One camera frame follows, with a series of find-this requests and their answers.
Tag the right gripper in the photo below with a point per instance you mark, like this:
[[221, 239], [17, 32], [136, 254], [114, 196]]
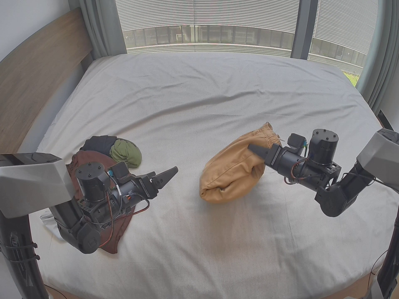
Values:
[[280, 160]]

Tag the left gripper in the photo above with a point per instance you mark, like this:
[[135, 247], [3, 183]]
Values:
[[138, 190]]

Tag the tan shorts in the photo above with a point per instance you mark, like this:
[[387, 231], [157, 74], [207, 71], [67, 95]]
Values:
[[230, 173]]

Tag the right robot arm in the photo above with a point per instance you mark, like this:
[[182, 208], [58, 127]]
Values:
[[374, 160]]

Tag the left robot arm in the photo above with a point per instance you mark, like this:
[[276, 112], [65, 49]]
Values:
[[34, 182]]

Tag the bed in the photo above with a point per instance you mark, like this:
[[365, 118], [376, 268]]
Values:
[[233, 98]]

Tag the green garment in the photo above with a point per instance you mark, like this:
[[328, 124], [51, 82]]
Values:
[[126, 154]]

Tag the brown garment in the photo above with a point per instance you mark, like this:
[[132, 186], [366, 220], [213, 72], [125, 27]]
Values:
[[93, 157]]

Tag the black garment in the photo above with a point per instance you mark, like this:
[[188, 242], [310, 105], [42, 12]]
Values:
[[96, 144]]

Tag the white garment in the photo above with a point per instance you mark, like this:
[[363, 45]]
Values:
[[51, 227]]

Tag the window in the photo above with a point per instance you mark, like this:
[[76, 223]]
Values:
[[300, 20]]

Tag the grey-green curtain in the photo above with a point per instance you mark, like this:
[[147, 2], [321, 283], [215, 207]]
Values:
[[99, 17], [382, 58]]

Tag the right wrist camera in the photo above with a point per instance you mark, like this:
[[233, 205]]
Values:
[[296, 141]]

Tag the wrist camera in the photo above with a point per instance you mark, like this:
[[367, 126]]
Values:
[[120, 170], [296, 141]]

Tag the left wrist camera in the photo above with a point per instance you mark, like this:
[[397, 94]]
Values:
[[120, 170]]

